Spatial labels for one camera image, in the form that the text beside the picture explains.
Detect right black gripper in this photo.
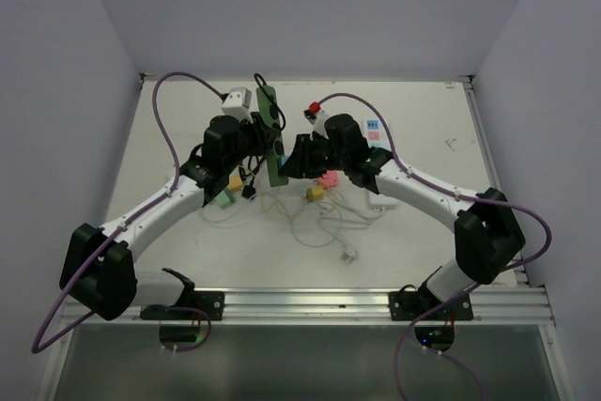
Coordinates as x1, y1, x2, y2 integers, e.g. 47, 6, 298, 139
281, 133, 350, 179

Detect yellow plug adapter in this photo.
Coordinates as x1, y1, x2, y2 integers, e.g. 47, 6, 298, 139
305, 186, 325, 203

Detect pink plug adapter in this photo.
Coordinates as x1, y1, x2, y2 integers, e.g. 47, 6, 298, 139
316, 170, 339, 190

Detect green power strip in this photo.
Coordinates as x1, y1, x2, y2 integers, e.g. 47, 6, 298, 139
256, 85, 288, 188

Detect yellow usb charger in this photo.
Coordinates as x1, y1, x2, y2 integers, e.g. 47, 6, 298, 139
228, 176, 245, 192

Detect green usb charger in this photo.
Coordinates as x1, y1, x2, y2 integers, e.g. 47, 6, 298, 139
214, 188, 236, 209

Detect white power strip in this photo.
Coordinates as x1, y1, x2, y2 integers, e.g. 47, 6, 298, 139
363, 118, 400, 210

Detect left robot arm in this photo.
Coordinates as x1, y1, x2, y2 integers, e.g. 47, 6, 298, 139
59, 112, 280, 320

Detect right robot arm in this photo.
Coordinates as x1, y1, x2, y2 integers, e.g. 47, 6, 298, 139
280, 109, 525, 319

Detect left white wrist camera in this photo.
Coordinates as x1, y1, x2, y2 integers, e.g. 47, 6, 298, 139
222, 87, 253, 122

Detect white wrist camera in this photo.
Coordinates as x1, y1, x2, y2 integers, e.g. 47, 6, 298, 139
303, 101, 330, 138
222, 87, 253, 122

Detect yellow charging cable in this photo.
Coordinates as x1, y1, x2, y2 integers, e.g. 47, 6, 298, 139
260, 184, 344, 222

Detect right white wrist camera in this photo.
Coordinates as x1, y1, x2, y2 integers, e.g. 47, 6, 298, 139
303, 101, 330, 138

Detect black power cord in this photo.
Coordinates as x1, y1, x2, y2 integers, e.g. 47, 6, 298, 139
237, 72, 287, 200

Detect light green charging cable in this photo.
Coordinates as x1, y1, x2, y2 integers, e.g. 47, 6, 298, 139
201, 198, 348, 248

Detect white power cord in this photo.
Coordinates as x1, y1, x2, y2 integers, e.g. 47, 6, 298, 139
316, 203, 384, 265

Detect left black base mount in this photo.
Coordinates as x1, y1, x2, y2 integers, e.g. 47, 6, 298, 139
140, 290, 225, 321

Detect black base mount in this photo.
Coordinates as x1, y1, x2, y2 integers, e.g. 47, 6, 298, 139
140, 290, 225, 321
388, 285, 474, 321

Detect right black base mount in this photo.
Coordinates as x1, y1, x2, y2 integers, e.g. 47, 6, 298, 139
388, 285, 474, 321

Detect aluminium front rail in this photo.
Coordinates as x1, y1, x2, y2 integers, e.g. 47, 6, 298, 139
58, 284, 558, 327

